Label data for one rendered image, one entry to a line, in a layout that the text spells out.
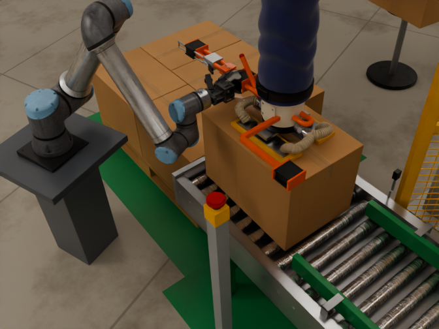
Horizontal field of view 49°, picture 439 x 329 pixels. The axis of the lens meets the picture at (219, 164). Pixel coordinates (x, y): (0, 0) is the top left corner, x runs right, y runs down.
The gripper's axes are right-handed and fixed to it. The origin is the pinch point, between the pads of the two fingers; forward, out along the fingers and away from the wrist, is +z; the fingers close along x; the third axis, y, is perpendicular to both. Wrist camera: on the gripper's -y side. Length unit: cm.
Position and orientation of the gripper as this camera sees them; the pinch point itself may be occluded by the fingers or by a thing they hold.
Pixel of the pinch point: (240, 77)
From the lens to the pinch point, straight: 218.4
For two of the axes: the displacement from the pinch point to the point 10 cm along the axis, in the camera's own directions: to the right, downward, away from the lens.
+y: 6.1, 5.3, -6.0
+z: 7.9, -4.5, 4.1
